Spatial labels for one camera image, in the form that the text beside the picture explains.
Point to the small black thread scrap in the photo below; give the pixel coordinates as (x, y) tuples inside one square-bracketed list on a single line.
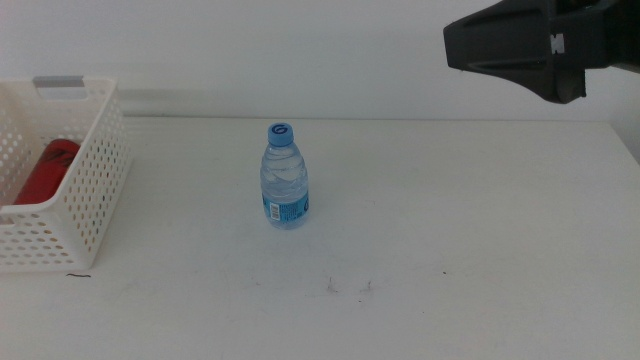
[(79, 275)]

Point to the white perforated plastic basket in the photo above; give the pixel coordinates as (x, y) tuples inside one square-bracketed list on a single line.
[(95, 190)]

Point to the red soda can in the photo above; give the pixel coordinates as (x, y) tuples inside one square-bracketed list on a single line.
[(47, 172)]

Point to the clear blue-capped water bottle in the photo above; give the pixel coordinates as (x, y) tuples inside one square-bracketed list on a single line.
[(284, 185)]

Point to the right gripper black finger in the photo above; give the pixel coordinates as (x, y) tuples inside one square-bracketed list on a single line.
[(505, 40), (555, 85)]

